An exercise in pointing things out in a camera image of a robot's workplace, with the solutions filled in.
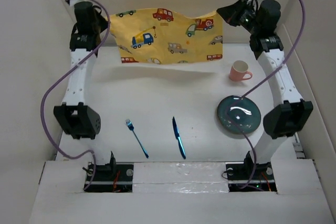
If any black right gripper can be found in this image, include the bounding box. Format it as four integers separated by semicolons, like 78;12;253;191
216;0;261;35

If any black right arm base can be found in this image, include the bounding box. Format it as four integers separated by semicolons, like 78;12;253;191
221;153;277;193

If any yellow vehicle print cloth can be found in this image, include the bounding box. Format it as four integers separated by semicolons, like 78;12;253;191
110;8;223;65

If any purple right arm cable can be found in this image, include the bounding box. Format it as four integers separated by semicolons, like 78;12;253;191
225;0;307;190

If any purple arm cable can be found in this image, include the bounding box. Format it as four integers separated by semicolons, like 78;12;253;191
39;0;111;190
225;0;307;190

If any dark teal ceramic plate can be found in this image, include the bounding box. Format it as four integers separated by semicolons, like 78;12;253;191
217;95;261;135

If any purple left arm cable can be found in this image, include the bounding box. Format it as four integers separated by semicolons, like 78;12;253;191
39;0;111;190

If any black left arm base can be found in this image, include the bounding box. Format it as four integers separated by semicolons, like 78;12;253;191
83;153;134;193

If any blue metal knife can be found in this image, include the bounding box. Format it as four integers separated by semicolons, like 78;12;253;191
172;117;186;159

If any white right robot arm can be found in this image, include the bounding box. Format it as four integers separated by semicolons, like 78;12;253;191
217;0;313;179

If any pink ceramic mug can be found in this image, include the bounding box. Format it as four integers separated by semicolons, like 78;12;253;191
229;60;253;82

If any blue metal fork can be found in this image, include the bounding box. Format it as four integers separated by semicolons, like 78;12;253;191
125;119;149;158

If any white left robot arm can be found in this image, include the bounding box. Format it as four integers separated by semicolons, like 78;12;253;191
53;1;108;150

